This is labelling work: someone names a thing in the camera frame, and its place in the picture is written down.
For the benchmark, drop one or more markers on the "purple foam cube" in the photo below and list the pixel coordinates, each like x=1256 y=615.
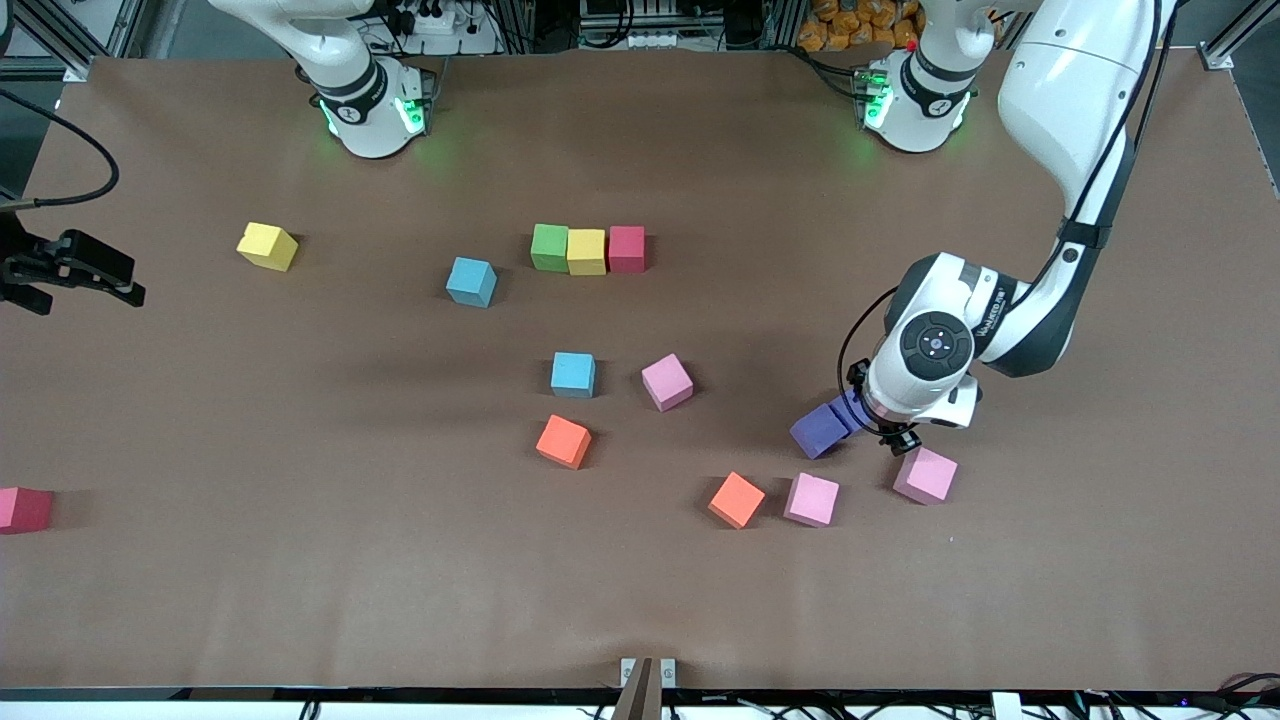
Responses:
x=818 y=430
x=850 y=412

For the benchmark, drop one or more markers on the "pink foam cube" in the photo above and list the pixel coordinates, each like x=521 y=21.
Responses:
x=666 y=381
x=811 y=498
x=926 y=476

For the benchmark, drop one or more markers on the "red foam cube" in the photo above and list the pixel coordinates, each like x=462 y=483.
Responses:
x=627 y=248
x=22 y=509

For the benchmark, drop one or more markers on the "yellow foam cube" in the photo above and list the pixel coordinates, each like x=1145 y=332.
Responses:
x=267 y=245
x=586 y=252

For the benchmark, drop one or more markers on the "green foam cube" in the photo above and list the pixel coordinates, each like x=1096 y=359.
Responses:
x=548 y=247

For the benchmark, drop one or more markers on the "blue foam cube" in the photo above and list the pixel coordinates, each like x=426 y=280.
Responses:
x=470 y=281
x=572 y=373

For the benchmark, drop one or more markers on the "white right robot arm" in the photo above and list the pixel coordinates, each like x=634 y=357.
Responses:
x=360 y=60

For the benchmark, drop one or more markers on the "orange foam cube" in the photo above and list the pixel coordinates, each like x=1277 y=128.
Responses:
x=736 y=499
x=562 y=441

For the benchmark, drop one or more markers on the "pile of orange bags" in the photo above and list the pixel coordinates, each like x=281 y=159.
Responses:
x=850 y=25

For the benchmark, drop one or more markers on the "tan vertical strut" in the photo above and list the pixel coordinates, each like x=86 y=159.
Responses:
x=636 y=695

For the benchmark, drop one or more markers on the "white power strip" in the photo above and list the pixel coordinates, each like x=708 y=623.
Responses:
x=440 y=20

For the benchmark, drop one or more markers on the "aluminium frame rail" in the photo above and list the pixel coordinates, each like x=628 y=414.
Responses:
x=140 y=25
x=1245 y=25

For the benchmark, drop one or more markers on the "small metal table bracket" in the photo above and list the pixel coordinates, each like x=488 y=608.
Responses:
x=627 y=672

